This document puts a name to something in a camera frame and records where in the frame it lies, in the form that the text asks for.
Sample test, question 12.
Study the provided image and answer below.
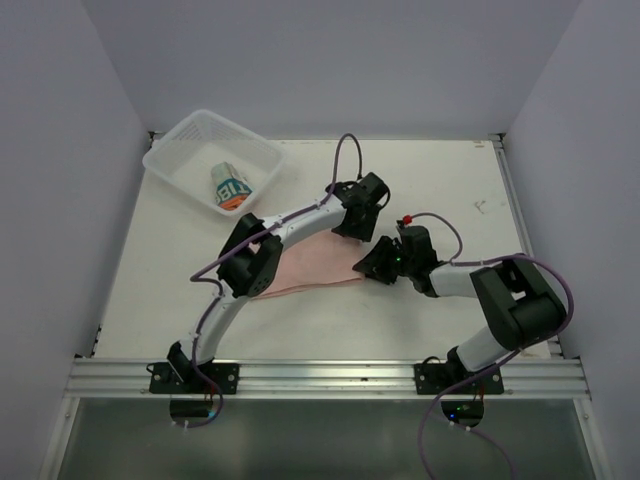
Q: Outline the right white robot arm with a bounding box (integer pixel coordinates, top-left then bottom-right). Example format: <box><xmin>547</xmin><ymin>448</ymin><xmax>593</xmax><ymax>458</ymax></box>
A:
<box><xmin>353</xmin><ymin>226</ymin><xmax>569</xmax><ymax>393</ymax></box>

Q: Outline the pink towel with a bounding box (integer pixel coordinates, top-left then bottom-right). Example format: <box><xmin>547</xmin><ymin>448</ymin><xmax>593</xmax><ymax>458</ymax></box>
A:
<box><xmin>258</xmin><ymin>230</ymin><xmax>364</xmax><ymax>299</ymax></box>

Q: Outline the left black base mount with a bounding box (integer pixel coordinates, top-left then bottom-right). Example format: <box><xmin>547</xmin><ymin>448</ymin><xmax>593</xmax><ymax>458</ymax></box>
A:
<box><xmin>146</xmin><ymin>362</ymin><xmax>240</xmax><ymax>395</ymax></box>

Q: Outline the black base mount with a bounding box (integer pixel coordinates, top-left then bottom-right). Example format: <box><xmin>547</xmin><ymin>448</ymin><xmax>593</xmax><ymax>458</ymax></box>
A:
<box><xmin>413</xmin><ymin>350</ymin><xmax>505</xmax><ymax>395</ymax></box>
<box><xmin>146</xmin><ymin>362</ymin><xmax>240</xmax><ymax>395</ymax></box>

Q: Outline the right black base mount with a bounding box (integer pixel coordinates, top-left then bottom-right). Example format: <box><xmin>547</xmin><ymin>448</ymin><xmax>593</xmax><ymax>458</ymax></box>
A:
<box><xmin>413</xmin><ymin>350</ymin><xmax>505</xmax><ymax>395</ymax></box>

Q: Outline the aluminium right side rail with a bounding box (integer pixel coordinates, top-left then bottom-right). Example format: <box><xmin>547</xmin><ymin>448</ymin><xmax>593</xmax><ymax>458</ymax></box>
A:
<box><xmin>489</xmin><ymin>134</ymin><xmax>575</xmax><ymax>360</ymax></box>

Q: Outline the aluminium rail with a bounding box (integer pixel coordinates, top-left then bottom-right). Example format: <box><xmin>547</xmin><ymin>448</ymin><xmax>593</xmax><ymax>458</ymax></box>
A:
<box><xmin>489</xmin><ymin>134</ymin><xmax>575</xmax><ymax>360</ymax></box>
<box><xmin>64</xmin><ymin>359</ymin><xmax>590</xmax><ymax>400</ymax></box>

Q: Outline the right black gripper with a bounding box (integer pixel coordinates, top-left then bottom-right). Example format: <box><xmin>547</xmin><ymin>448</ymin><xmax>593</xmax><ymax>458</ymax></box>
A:
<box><xmin>352</xmin><ymin>236</ymin><xmax>416</xmax><ymax>285</ymax></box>

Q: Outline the colourful rabbit print towel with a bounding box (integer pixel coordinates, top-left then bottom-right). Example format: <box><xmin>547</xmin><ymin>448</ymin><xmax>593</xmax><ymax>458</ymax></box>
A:
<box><xmin>211</xmin><ymin>162</ymin><xmax>253</xmax><ymax>211</ymax></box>

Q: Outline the translucent plastic basket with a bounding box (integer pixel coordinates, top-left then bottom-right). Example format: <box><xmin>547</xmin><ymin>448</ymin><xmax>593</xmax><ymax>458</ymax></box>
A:
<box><xmin>143</xmin><ymin>110</ymin><xmax>287</xmax><ymax>217</ymax></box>

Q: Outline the aluminium front rail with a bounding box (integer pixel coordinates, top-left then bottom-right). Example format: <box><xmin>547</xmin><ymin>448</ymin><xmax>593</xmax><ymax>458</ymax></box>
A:
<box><xmin>64</xmin><ymin>359</ymin><xmax>590</xmax><ymax>400</ymax></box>

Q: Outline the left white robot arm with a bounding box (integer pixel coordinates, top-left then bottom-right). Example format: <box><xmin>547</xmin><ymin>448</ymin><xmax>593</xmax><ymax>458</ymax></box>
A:
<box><xmin>167</xmin><ymin>173</ymin><xmax>390</xmax><ymax>393</ymax></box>

